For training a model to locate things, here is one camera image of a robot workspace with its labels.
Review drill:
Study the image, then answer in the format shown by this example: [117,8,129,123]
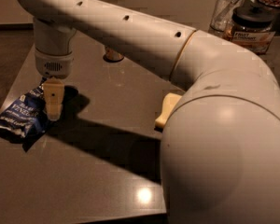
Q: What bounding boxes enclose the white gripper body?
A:
[34,18,77,79]

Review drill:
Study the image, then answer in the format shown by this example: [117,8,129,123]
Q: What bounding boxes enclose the yellow sponge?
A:
[155,93,181,129]

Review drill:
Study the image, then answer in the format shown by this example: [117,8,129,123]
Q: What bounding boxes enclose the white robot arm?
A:
[18,0,280,224]

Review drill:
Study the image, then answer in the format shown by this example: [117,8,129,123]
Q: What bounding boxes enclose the glass jar with black lid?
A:
[223,4,274,55]

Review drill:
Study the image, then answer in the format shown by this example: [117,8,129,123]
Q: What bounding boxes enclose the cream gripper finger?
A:
[43,77,64,121]

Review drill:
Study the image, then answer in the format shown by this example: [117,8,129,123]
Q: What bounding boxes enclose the gold soda can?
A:
[104,46,124,63]

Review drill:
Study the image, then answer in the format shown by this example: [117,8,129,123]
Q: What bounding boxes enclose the blue chip bag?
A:
[0,77,54,138]

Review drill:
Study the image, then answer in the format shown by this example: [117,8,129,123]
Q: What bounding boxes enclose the clear glass cup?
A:
[210,0,245,32]

